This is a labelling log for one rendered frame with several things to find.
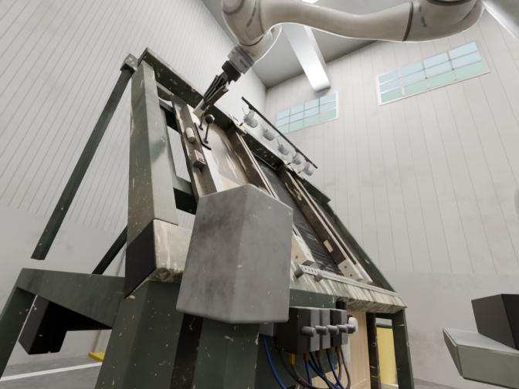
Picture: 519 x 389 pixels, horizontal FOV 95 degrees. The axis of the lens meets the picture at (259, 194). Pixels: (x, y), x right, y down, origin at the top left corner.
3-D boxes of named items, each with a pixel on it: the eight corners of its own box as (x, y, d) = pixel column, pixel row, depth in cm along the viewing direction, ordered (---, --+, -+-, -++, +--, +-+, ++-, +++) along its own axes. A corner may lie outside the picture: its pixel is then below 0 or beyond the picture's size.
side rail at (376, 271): (384, 299, 198) (395, 292, 195) (317, 207, 271) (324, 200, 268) (386, 299, 204) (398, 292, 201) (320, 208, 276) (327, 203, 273)
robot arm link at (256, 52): (241, 50, 92) (227, 32, 80) (269, 15, 88) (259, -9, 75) (259, 69, 91) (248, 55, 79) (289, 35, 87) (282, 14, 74)
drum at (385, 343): (401, 380, 283) (395, 326, 306) (395, 387, 258) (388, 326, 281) (369, 372, 306) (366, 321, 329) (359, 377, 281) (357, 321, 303)
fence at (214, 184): (226, 254, 67) (235, 245, 66) (182, 109, 130) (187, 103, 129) (239, 257, 71) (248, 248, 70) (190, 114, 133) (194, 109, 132)
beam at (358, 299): (122, 302, 44) (156, 268, 40) (124, 248, 52) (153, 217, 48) (397, 313, 196) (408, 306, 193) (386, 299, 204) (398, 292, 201)
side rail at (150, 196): (126, 248, 52) (154, 217, 49) (130, 76, 124) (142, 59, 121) (151, 254, 56) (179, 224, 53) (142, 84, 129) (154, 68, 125)
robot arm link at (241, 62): (240, 48, 81) (228, 62, 83) (257, 67, 87) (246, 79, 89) (233, 41, 87) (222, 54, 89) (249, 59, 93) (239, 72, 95)
